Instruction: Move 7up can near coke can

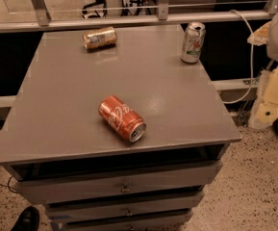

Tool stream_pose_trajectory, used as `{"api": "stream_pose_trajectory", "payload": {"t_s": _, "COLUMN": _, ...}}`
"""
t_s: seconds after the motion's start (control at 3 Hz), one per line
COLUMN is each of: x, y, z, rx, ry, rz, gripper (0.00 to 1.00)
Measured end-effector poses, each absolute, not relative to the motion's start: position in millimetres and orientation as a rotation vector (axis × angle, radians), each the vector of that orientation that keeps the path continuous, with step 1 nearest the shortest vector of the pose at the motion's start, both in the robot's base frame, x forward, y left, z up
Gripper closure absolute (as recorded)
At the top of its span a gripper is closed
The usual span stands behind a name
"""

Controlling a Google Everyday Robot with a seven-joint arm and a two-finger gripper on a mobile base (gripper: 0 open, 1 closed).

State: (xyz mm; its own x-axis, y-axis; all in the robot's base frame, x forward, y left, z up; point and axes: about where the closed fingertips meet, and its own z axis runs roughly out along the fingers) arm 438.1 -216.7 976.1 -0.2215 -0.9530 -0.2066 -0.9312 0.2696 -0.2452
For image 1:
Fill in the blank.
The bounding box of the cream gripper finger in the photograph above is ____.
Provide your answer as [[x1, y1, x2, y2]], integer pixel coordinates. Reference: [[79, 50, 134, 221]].
[[247, 22, 270, 46], [248, 66, 278, 130]]

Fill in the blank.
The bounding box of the silver green 7up can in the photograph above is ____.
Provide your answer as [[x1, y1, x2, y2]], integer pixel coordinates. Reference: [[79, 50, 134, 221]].
[[181, 22, 206, 64]]

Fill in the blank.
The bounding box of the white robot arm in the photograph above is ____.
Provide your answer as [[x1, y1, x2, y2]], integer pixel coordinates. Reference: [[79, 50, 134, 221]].
[[247, 12, 278, 129]]

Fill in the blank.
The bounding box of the red coke can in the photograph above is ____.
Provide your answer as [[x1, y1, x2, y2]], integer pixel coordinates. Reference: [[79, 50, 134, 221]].
[[98, 95, 146, 142]]

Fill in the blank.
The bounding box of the gold brown soda can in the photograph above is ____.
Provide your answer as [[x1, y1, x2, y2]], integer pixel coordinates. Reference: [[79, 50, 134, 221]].
[[83, 27, 117, 50]]

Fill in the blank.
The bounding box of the middle grey drawer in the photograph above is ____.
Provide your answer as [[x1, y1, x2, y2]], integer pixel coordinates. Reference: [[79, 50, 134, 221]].
[[45, 189, 204, 223]]

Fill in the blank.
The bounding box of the grey drawer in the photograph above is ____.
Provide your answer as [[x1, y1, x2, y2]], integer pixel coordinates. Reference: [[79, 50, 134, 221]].
[[14, 160, 223, 204], [54, 209, 192, 231], [45, 189, 204, 223]]

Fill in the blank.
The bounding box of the black office chair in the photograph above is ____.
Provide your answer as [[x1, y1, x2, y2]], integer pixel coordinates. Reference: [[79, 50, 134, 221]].
[[82, 0, 106, 18]]

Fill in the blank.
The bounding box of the bottom grey drawer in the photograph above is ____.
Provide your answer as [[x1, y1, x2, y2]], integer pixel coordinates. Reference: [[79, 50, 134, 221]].
[[54, 209, 192, 231]]

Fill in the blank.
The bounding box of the top grey drawer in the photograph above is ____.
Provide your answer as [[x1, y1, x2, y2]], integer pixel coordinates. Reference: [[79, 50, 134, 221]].
[[14, 160, 223, 204]]

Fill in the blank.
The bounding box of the grey drawer cabinet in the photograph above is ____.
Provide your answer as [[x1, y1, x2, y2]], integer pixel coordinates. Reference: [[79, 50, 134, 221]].
[[0, 26, 240, 231]]

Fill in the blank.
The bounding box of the black shoe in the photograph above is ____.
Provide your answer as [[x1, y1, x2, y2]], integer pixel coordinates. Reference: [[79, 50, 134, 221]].
[[11, 206, 39, 231]]

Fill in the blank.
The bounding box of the white cable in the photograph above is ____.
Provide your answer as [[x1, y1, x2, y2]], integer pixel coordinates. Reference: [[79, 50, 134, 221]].
[[222, 9, 256, 105]]

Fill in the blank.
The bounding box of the black floor cable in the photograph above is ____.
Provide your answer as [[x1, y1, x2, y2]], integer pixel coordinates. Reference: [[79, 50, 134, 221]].
[[0, 176, 17, 194]]

